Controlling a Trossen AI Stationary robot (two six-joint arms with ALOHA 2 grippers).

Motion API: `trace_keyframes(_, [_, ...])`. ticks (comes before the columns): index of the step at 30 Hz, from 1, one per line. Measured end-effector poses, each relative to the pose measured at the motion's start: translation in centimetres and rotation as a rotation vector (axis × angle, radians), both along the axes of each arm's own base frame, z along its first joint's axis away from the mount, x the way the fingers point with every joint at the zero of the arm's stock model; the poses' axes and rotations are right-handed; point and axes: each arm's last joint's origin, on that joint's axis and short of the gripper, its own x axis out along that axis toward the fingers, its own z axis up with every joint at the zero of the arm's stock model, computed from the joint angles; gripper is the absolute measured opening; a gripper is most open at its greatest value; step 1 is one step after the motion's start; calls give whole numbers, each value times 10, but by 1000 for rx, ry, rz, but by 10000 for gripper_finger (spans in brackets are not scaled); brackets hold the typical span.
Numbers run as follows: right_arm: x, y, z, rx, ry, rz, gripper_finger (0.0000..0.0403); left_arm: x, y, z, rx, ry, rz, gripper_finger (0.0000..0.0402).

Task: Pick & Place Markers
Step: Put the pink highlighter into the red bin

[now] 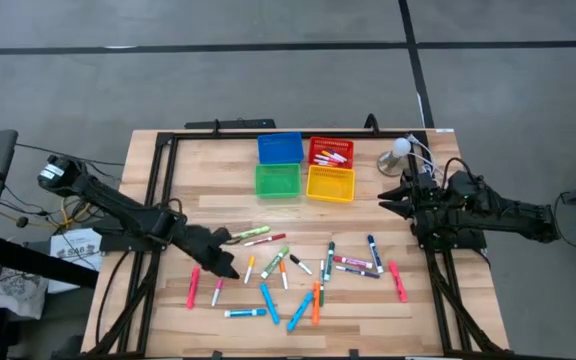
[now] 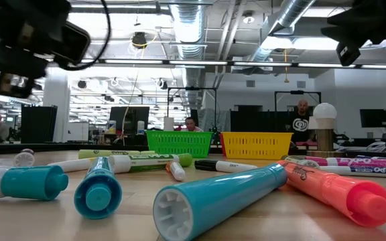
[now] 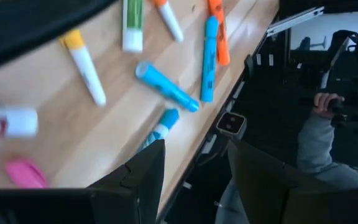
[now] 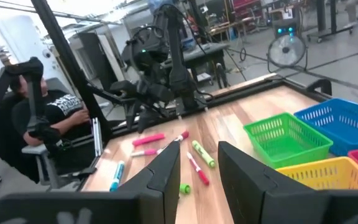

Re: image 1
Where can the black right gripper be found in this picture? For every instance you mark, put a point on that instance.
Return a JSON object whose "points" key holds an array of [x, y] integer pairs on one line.
{"points": [[425, 200]]}

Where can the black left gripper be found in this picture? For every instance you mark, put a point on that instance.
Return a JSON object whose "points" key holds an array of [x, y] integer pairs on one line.
{"points": [[198, 245]]}

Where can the yellow cap white marker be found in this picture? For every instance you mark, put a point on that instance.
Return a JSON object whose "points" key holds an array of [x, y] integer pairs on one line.
{"points": [[328, 153], [249, 270]]}

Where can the yellow-green highlighter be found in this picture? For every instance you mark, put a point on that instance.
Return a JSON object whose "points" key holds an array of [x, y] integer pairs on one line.
{"points": [[253, 232]]}

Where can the pink cap white marker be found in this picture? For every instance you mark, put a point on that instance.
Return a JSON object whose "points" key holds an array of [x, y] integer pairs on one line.
{"points": [[217, 292], [324, 162]]}

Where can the thin red marker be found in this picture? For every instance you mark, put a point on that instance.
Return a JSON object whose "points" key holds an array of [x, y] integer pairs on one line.
{"points": [[265, 240]]}

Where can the pink highlighter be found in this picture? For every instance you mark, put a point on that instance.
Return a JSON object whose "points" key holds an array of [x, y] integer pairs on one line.
{"points": [[398, 282], [193, 287]]}

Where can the orange cap white marker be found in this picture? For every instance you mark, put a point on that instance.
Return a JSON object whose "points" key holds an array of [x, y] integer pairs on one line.
{"points": [[283, 275]]}

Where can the black cap white marker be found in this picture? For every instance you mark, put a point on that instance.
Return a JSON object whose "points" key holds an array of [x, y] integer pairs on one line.
{"points": [[300, 264]]}

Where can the thin purple marker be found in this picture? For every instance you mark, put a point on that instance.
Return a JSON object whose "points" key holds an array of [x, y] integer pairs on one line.
{"points": [[358, 272]]}

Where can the white barrel marker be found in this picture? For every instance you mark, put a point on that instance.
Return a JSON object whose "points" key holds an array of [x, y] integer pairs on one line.
{"points": [[322, 157]]}

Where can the dark green Expo marker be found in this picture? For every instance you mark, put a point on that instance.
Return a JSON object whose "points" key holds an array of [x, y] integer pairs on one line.
{"points": [[329, 260]]}

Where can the teal highlighter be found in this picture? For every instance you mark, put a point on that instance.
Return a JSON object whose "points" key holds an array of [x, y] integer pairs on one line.
{"points": [[300, 312], [269, 303]]}

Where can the thin green marker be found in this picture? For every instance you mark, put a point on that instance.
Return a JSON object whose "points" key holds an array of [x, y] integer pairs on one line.
{"points": [[321, 272]]}

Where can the orange highlighter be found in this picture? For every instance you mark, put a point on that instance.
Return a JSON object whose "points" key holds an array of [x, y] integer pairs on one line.
{"points": [[316, 305]]}

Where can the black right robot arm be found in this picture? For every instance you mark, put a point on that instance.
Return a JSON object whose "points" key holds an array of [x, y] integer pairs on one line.
{"points": [[508, 215]]}

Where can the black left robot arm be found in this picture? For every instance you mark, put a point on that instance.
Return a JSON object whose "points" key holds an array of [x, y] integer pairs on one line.
{"points": [[118, 205]]}

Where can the light green Expo marker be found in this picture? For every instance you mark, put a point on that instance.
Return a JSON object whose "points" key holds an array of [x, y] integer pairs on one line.
{"points": [[274, 262]]}

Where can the white bulb brass lamp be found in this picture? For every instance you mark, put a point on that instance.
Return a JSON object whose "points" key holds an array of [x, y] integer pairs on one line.
{"points": [[401, 146]]}

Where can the blue Expo marker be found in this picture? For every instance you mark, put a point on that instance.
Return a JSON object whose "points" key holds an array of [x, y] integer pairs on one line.
{"points": [[375, 254]]}

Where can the teal Expo marker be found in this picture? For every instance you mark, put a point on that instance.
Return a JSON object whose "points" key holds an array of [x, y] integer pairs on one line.
{"points": [[245, 313]]}

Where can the yellow plastic basket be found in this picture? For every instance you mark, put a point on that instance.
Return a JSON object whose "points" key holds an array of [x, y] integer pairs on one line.
{"points": [[330, 184]]}

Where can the red Expo marker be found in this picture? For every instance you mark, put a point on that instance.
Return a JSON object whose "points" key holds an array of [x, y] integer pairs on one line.
{"points": [[353, 262]]}

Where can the green plastic basket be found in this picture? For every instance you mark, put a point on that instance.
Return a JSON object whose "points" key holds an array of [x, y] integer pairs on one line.
{"points": [[278, 181]]}

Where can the red plastic basket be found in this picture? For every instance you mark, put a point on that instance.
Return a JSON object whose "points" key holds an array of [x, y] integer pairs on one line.
{"points": [[318, 145]]}

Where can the blue plastic basket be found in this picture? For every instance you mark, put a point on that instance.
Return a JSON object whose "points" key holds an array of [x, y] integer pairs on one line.
{"points": [[280, 147]]}

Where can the black power strip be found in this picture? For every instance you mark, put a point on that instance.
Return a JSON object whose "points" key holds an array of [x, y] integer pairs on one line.
{"points": [[248, 123]]}

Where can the white paper sheet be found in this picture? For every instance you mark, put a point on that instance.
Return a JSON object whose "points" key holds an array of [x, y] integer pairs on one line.
{"points": [[75, 240]]}

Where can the printed cloth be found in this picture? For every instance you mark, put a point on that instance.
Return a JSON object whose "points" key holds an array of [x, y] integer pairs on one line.
{"points": [[20, 295]]}

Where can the black arched bracket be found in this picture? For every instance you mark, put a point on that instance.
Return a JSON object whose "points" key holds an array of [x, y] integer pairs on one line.
{"points": [[216, 126], [370, 121]]}

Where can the black aluminium table frame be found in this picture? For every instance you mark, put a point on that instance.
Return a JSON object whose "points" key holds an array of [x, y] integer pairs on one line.
{"points": [[159, 170]]}

